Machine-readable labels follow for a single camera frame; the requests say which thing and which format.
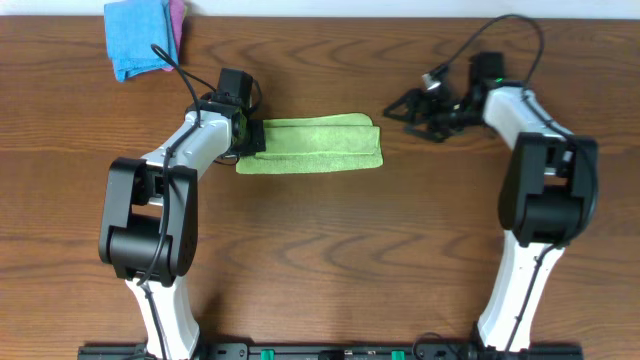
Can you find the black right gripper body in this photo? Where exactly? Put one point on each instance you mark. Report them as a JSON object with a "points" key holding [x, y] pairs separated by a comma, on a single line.
{"points": [[430, 110]]}

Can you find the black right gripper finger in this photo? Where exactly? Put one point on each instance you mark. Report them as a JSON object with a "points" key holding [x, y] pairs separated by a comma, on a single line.
{"points": [[409, 107], [427, 131]]}

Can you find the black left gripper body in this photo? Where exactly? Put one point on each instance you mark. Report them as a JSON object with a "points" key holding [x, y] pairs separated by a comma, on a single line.
{"points": [[255, 136]]}

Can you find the green microfiber cloth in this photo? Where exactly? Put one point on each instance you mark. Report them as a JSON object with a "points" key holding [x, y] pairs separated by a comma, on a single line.
{"points": [[324, 144]]}

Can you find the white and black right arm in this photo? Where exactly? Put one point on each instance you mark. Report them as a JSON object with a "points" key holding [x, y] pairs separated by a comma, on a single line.
{"points": [[547, 199]]}

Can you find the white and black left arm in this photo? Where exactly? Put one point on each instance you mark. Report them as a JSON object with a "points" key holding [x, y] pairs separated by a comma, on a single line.
{"points": [[149, 226]]}

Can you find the pink folded cloth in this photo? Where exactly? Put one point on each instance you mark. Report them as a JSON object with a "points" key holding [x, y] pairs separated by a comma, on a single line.
{"points": [[177, 10]]}

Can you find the blue folded cloth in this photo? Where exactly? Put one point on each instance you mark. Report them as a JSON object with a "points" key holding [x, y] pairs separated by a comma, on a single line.
{"points": [[131, 27]]}

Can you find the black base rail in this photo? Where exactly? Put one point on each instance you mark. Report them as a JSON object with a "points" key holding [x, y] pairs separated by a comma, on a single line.
{"points": [[330, 352]]}

